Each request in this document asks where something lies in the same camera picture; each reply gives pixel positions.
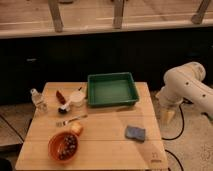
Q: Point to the clear plastic bottle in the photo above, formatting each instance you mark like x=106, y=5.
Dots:
x=38, y=100

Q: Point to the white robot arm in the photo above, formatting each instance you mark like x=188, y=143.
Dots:
x=185, y=82

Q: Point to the green plastic tray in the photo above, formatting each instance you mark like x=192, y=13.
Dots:
x=111, y=89

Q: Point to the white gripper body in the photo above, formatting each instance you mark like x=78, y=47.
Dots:
x=168, y=99

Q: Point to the wooden post left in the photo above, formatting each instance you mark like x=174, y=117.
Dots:
x=55, y=13

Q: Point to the wooden post right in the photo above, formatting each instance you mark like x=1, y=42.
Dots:
x=199, y=14

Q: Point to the yellow bread piece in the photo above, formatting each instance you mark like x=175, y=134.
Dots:
x=76, y=127

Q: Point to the orange bowl with berries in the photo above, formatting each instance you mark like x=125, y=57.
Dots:
x=63, y=146

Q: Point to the wooden post middle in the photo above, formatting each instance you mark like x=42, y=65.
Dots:
x=118, y=13

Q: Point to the red brown sausage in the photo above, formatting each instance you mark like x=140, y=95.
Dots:
x=60, y=97

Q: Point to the white handled black brush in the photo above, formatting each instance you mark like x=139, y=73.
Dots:
x=65, y=108

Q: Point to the wooden post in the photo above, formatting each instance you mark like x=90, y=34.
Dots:
x=55, y=13
x=199, y=14
x=118, y=13

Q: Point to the blue sponge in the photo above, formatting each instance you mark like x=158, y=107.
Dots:
x=135, y=133

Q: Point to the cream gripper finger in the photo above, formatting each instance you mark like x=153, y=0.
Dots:
x=167, y=115

